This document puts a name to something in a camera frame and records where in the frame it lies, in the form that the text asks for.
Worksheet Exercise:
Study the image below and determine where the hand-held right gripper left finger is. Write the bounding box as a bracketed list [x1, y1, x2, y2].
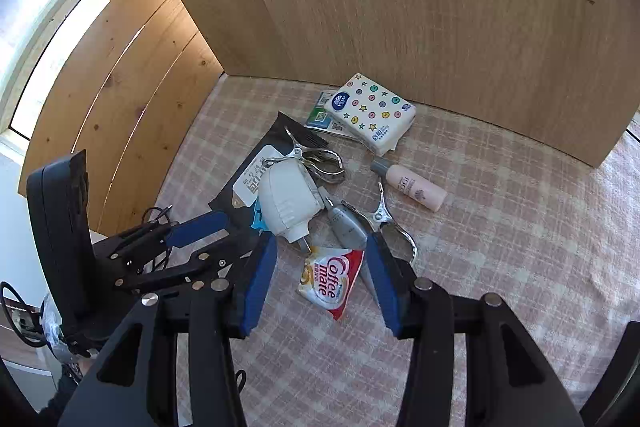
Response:
[57, 234, 279, 427]

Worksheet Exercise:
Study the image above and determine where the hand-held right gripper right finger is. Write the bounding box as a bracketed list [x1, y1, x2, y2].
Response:
[365, 234, 586, 427]

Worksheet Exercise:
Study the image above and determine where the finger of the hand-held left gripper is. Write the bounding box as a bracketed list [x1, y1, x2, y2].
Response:
[107, 211, 232, 269]
[115, 237, 258, 294]

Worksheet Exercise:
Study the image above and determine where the coffee creamer sachet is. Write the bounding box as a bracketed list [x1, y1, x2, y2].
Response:
[296, 246, 366, 322]

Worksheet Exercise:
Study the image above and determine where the blue plastic clip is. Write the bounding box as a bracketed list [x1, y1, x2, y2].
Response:
[251, 199, 271, 233]

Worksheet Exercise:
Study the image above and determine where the metal clip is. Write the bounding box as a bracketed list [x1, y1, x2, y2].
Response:
[367, 182, 418, 263]
[284, 126, 346, 184]

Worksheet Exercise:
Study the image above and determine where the white plug adapter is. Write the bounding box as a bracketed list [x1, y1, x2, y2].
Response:
[257, 158, 325, 253]

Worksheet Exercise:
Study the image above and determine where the black packet with white label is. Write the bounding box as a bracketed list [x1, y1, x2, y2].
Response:
[208, 112, 328, 238]

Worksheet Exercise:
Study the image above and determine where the pink cosmetic bottle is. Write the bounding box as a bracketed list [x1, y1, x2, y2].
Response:
[370, 157, 448, 212]

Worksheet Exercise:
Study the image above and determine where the pink checked tablecloth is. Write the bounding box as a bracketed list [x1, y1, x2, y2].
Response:
[155, 74, 640, 427]

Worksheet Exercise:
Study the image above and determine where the pine wood side panel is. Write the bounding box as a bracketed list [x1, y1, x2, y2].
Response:
[17, 0, 226, 238]

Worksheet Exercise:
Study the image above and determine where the green label packet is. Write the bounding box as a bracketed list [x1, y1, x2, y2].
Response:
[304, 90, 351, 138]

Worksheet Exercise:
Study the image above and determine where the star-print tissue pack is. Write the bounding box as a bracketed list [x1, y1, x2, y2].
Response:
[324, 73, 417, 156]

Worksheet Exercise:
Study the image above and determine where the light wooden backboard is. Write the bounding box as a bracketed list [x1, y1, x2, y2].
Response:
[127, 0, 640, 168]

